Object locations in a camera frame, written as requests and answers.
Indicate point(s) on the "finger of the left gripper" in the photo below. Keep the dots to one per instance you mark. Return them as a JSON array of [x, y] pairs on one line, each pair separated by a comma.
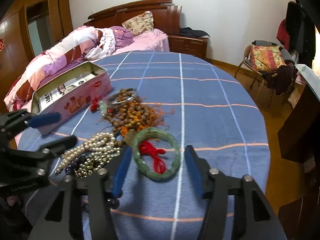
[[60, 146], [36, 121]]

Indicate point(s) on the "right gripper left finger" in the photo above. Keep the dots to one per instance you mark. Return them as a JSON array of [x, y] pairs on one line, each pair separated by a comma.
[[62, 217]]

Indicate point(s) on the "silver metal bangle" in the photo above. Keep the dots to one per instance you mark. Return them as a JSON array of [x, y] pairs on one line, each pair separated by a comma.
[[122, 97]]

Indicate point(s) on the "green jade bangle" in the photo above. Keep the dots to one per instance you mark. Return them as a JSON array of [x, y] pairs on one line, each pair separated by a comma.
[[147, 156]]

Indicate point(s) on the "printed paper in tin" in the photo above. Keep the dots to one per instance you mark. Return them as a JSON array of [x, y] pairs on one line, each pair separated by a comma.
[[54, 95]]

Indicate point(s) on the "pink metal tin box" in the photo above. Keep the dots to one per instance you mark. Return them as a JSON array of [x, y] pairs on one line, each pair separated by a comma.
[[77, 98]]

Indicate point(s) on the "small red charm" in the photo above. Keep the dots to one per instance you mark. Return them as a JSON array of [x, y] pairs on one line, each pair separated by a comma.
[[95, 105]]

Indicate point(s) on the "pale jade pendant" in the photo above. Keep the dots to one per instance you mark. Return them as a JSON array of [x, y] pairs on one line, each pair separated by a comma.
[[103, 107]]

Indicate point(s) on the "red paper wardrobe decoration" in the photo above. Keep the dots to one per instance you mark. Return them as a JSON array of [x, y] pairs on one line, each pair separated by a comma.
[[1, 45]]

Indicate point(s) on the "dark desk with cover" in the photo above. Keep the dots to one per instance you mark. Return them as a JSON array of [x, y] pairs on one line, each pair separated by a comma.
[[299, 136]]

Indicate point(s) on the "pink patchwork quilt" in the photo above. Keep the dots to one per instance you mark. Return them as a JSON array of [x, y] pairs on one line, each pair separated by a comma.
[[86, 42]]

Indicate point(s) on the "blue plaid tablecloth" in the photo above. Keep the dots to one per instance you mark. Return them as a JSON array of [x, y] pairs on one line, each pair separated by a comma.
[[204, 107]]

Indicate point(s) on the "purple garment on bed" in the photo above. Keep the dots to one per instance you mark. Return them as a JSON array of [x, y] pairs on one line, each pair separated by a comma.
[[123, 36]]

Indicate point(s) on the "wooden bed with headboard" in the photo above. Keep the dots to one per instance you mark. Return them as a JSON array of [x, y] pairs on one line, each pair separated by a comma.
[[166, 17]]

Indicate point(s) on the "dark red garment on chair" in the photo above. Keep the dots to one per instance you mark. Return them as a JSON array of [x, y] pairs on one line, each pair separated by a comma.
[[281, 79]]

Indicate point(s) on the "pink bed sheet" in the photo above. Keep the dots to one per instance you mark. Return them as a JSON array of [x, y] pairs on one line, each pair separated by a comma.
[[156, 40]]

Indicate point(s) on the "floral pillow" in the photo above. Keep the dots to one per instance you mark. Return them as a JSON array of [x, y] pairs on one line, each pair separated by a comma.
[[140, 24]]

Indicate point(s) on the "colourful patchwork cushion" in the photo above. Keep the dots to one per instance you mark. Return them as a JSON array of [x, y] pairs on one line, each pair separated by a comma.
[[266, 58]]

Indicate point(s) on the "wooden nightstand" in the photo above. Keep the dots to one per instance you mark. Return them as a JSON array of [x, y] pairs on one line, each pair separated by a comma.
[[195, 46]]

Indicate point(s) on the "dark clothes on nightstand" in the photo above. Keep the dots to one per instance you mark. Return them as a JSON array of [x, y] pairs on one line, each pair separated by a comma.
[[189, 32]]

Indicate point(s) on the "hanging dark coats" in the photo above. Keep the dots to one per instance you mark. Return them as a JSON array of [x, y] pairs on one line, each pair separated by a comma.
[[297, 32]]

